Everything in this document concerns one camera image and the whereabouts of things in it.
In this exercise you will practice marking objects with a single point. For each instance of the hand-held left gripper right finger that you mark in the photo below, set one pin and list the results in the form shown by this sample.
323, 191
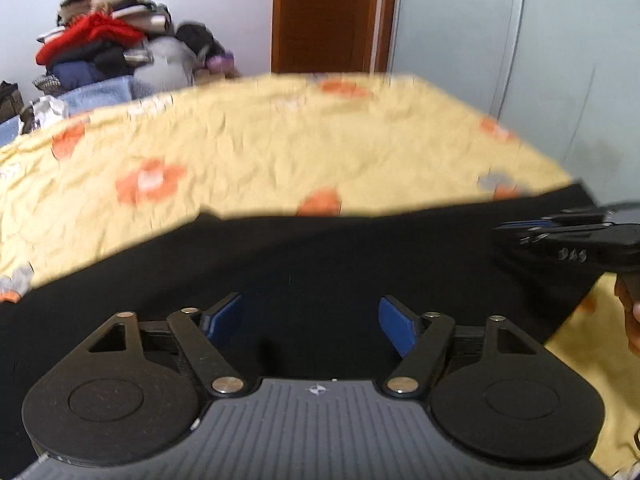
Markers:
395, 327

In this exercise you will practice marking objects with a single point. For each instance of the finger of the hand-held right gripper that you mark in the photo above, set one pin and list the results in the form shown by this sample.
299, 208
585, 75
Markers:
520, 240
565, 219

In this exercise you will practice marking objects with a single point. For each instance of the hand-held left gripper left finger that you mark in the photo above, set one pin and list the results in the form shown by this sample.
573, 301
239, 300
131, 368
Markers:
223, 317

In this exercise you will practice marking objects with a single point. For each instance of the black pants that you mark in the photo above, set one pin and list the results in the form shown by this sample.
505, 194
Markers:
320, 260

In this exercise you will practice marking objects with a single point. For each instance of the person's right hand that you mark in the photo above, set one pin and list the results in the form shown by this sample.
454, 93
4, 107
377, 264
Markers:
631, 320

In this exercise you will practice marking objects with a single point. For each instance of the frosted glass wardrobe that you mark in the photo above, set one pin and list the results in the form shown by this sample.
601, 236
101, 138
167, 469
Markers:
550, 60

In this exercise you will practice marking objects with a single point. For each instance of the yellow floral bedsheet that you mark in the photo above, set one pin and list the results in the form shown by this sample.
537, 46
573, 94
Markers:
300, 135

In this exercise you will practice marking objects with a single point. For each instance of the purple cloth item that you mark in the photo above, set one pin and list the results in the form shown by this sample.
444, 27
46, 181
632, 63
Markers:
220, 62

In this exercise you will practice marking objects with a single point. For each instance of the blue towel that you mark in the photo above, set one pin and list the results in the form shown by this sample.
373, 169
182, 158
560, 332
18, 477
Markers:
100, 92

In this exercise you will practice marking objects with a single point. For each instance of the grey fabric bundle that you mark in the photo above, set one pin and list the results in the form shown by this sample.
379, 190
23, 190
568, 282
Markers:
167, 65

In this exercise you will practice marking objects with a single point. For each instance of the crumpled silver white cloth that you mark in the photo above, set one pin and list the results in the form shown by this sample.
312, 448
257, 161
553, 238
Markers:
47, 110

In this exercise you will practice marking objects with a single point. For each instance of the black garment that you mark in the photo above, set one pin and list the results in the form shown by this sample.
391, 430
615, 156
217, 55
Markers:
195, 35

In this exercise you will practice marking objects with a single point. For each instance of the pile of clothes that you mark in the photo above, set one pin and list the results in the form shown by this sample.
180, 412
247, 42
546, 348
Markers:
100, 60

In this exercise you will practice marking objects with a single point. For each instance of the brown wooden door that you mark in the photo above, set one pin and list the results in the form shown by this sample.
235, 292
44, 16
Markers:
325, 15

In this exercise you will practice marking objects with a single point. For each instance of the dark bag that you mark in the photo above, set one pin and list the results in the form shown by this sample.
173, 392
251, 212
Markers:
9, 100

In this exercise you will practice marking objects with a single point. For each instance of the red garment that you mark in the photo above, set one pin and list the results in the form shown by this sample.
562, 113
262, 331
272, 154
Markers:
95, 30

